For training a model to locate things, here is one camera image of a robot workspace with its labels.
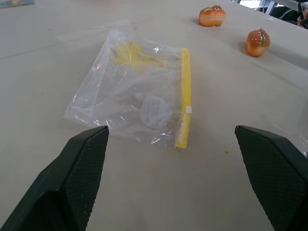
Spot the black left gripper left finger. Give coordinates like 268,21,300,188
0,125,110,231

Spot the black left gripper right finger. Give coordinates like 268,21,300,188
234,125,308,231

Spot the clear yellow-zip plastic bag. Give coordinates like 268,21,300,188
63,29,193,150

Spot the toy burger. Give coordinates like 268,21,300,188
246,27,270,57
198,5,227,27

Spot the light blue flat object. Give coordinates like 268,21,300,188
0,0,35,8

